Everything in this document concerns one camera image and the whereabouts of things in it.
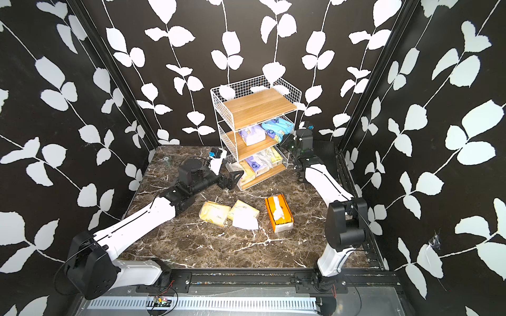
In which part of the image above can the yellow green tissue pack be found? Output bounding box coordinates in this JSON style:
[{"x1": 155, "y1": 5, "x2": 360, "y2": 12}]
[
  {"x1": 227, "y1": 200, "x2": 260, "y2": 230},
  {"x1": 259, "y1": 147, "x2": 283, "y2": 168}
]

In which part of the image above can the pale yellow tissue pack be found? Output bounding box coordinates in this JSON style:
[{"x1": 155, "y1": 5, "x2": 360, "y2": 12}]
[{"x1": 199, "y1": 201, "x2": 231, "y2": 227}]

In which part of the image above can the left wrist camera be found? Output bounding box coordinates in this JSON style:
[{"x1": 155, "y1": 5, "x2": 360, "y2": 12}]
[{"x1": 209, "y1": 147, "x2": 227, "y2": 175}]

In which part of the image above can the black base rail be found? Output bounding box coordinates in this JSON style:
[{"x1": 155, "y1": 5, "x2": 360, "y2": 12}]
[{"x1": 165, "y1": 268, "x2": 404, "y2": 295}]

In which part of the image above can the small circuit board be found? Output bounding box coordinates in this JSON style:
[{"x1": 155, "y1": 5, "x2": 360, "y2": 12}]
[{"x1": 154, "y1": 297, "x2": 173, "y2": 309}]

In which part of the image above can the beige tissue pack bottom shelf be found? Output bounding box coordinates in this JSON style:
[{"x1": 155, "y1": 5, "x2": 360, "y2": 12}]
[{"x1": 226, "y1": 160, "x2": 256, "y2": 186}]

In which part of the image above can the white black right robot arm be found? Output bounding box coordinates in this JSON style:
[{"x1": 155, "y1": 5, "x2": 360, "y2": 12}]
[{"x1": 280, "y1": 128, "x2": 370, "y2": 292}]

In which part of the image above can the purple cartoon tissue pack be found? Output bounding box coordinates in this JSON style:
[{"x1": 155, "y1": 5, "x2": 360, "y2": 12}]
[{"x1": 239, "y1": 125, "x2": 266, "y2": 146}]

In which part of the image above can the purple white tissue pack bottom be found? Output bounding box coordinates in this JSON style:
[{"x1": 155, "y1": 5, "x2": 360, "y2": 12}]
[{"x1": 245, "y1": 155, "x2": 271, "y2": 176}]

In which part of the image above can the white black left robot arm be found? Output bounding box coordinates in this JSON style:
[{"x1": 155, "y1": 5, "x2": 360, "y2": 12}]
[{"x1": 63, "y1": 157, "x2": 244, "y2": 300}]

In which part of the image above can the orange tissue pack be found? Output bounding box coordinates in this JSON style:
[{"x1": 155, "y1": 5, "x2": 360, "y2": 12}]
[{"x1": 265, "y1": 194, "x2": 294, "y2": 233}]

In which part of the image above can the white wire wooden shelf rack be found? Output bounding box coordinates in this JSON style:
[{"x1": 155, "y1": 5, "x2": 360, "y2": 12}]
[{"x1": 210, "y1": 75, "x2": 302, "y2": 190}]

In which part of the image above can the blue cartoon tissue pack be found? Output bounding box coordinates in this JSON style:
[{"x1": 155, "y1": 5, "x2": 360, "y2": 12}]
[{"x1": 261, "y1": 118, "x2": 295, "y2": 143}]

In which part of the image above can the yellow green tissue pack bottom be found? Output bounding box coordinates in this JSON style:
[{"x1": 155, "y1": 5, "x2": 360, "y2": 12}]
[{"x1": 259, "y1": 147, "x2": 283, "y2": 168}]

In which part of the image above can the white slotted cable duct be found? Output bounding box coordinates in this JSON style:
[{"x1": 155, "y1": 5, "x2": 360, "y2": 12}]
[{"x1": 86, "y1": 296, "x2": 319, "y2": 312}]

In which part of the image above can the black hard case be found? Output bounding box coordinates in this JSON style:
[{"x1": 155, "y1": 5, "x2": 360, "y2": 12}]
[{"x1": 313, "y1": 140, "x2": 339, "y2": 180}]

